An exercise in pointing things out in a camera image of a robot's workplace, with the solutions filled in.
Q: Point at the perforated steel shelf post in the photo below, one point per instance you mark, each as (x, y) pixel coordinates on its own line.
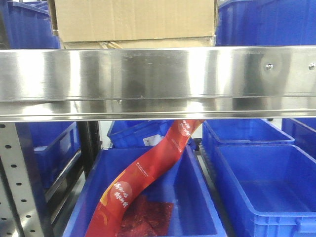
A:
(24, 182)

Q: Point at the stainless steel shelf rail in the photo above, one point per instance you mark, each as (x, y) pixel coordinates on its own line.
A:
(175, 83)

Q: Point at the blue bin with banner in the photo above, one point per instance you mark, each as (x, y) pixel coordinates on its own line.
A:
(193, 215)

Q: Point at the blue bin lower left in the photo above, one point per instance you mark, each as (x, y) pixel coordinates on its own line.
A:
(55, 143)

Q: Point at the red printed paper banner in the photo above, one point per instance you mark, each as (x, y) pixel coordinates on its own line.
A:
(130, 183)

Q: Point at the blue bin upper right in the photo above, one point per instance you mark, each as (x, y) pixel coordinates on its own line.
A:
(266, 22)

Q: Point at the blue bin upper left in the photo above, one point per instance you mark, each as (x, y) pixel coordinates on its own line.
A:
(28, 25)

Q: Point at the large brown cardboard box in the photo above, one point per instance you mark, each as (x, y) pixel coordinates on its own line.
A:
(118, 24)

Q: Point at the blue bin lower right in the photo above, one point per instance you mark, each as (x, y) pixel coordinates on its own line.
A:
(268, 190)

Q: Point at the blue bin behind right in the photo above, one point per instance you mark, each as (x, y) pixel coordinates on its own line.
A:
(241, 131)

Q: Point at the blue bin far right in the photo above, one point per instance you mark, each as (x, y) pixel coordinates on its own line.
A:
(303, 130)

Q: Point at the blue bin rear centre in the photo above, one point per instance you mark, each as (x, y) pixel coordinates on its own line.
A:
(138, 133)

